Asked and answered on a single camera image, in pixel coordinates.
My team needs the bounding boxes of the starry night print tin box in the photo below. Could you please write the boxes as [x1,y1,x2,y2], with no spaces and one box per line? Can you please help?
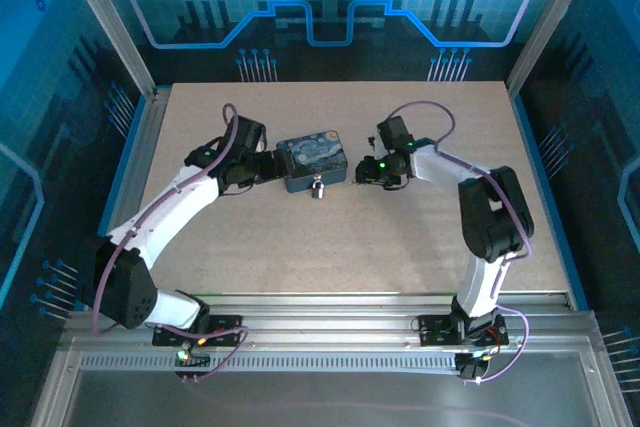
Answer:
[275,130,350,194]

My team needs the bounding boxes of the metal bowl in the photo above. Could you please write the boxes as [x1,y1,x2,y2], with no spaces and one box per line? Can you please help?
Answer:
[308,174,329,202]

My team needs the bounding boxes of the grey metal panel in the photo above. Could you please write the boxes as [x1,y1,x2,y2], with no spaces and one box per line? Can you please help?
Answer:
[29,344,634,427]

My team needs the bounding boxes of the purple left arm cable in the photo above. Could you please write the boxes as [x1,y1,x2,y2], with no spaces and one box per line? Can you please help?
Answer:
[89,102,251,384]

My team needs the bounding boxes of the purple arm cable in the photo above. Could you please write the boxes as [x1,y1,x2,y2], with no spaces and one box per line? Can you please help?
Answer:
[89,102,251,384]
[384,99,534,388]

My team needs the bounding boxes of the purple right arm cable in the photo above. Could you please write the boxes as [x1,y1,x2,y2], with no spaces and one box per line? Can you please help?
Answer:
[384,99,534,388]

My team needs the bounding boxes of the aluminium side rail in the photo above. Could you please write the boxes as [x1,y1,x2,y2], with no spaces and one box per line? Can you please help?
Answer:
[117,86,174,241]

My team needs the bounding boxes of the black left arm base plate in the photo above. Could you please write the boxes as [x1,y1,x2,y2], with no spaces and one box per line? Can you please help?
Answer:
[152,314,244,348]

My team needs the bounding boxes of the aluminium mounting rail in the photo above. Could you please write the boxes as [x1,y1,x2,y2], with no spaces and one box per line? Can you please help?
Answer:
[59,290,601,348]

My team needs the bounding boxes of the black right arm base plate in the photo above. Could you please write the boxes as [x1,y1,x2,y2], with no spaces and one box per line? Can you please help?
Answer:
[417,314,510,348]

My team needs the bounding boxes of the aluminium left frame post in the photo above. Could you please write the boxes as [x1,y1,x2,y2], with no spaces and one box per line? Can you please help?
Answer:
[55,0,160,101]

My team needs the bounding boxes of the aluminium frame post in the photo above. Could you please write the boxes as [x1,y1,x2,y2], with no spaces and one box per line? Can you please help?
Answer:
[55,0,160,101]
[503,0,600,98]

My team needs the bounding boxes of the black cable connector block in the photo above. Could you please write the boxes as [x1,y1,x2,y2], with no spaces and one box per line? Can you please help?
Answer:
[455,352,490,384]
[173,352,212,384]

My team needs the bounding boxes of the slotted grey cable duct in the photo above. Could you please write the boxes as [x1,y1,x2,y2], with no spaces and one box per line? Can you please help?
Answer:
[78,352,464,374]

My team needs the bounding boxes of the aluminium right frame post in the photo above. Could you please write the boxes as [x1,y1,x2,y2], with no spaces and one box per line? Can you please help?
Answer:
[503,0,600,98]

